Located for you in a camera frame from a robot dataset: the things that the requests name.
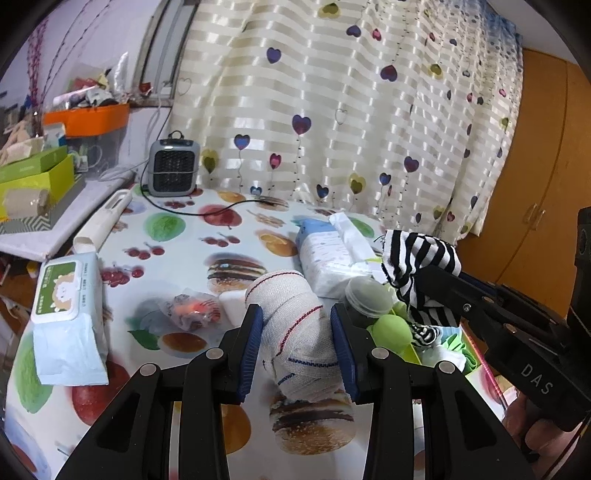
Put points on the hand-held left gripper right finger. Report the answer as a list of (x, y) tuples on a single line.
[(344, 350)]

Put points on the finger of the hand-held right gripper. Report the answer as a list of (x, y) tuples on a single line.
[(517, 297), (461, 300)]

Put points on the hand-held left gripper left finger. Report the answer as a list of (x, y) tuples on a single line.
[(249, 350)]

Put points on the light green cloth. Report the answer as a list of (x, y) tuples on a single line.
[(464, 350)]

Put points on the white knit sock red stitching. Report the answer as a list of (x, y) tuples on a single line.
[(300, 323)]

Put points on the black white striped cloth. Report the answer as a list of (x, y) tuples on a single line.
[(415, 249)]

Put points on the person's right hand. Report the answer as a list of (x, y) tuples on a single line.
[(535, 434)]

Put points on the small white block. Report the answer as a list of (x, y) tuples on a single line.
[(231, 302)]

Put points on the clear jar dark contents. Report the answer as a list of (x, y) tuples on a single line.
[(369, 297)]

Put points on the clear bag with orange toy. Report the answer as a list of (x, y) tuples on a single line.
[(194, 309)]

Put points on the blue white tissue pack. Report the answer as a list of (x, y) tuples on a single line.
[(328, 254)]

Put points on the fruit print tablecloth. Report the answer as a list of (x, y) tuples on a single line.
[(184, 258)]

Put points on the wooden wardrobe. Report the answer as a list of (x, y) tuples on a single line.
[(531, 161)]

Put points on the wet wipes pack green label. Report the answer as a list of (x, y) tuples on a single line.
[(64, 323)]

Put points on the grey desktop heater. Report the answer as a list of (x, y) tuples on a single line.
[(173, 166)]

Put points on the striped curtain with hearts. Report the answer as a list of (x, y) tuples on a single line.
[(346, 92)]

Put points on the clear plastic container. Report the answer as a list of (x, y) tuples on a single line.
[(111, 147)]

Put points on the open green box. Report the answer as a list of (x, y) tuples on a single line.
[(62, 177)]

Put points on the grey chevron pattern box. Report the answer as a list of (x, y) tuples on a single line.
[(27, 225)]

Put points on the orange tray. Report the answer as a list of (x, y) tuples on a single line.
[(92, 119)]

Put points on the green box lid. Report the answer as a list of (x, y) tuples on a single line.
[(32, 166)]

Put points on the pile of small packets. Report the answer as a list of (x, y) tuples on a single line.
[(87, 94)]

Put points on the purple decorative branches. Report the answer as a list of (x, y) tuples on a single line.
[(34, 60)]

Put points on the window frame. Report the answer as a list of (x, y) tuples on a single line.
[(166, 46)]

